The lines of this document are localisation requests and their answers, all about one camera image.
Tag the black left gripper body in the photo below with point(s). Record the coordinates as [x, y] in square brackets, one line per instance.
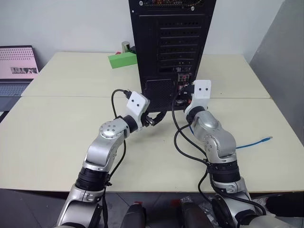
[146, 120]

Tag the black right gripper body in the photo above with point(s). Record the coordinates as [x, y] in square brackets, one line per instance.
[186, 99]

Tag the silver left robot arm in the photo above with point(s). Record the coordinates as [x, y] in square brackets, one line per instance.
[102, 152]

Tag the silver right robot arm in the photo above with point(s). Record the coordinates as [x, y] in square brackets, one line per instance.
[216, 137]

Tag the black computer tower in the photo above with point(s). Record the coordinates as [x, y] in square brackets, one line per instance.
[171, 47]

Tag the green rectangular block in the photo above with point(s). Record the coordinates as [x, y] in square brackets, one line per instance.
[122, 60]

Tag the silver metal can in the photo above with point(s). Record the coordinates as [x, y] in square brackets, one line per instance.
[126, 47]

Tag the dark rounded shape red top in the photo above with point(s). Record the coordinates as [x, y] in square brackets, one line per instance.
[190, 215]
[134, 216]

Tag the grey partition panel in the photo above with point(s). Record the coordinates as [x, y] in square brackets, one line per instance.
[282, 59]

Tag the open laptop with pink screen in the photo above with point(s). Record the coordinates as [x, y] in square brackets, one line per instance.
[16, 64]

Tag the black object under table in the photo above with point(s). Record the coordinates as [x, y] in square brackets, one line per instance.
[285, 204]

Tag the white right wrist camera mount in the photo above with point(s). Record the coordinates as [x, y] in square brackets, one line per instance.
[202, 91]

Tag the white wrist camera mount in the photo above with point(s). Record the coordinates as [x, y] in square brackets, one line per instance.
[202, 91]
[136, 103]

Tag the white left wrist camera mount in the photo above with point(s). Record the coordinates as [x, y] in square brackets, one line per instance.
[136, 103]

